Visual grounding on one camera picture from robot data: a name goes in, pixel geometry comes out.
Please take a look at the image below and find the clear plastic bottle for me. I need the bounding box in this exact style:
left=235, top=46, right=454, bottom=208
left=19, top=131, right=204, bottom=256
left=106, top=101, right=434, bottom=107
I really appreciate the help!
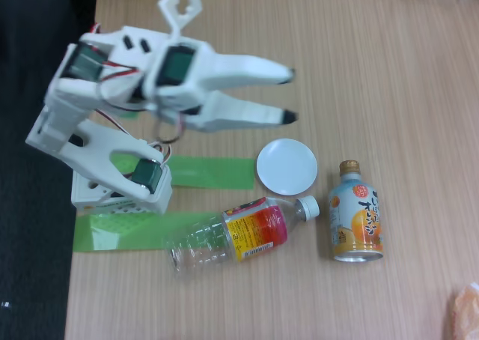
left=166, top=194, right=321, bottom=279

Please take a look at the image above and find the orange juice bottle can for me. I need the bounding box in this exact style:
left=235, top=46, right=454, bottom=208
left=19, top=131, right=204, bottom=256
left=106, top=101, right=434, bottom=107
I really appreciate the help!
left=328, top=159, right=385, bottom=263

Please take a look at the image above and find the narrow green tape strip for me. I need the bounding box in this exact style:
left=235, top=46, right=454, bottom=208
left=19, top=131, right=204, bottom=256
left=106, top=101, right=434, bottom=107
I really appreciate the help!
left=110, top=151, right=255, bottom=190

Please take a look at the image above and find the small white plate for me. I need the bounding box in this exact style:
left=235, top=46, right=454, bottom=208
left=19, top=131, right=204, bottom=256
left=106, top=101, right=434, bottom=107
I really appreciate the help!
left=256, top=138, right=319, bottom=197

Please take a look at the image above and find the wide green tape strip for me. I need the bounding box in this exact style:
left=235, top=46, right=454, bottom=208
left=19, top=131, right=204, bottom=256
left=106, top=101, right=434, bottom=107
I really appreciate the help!
left=73, top=211, right=225, bottom=254

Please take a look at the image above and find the orange plastic bag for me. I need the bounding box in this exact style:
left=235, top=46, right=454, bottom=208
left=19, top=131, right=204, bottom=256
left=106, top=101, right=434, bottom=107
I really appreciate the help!
left=447, top=282, right=479, bottom=340

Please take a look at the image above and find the white empty camera mount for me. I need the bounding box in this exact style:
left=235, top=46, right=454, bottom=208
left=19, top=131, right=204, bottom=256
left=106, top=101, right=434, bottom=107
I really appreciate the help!
left=157, top=0, right=204, bottom=34

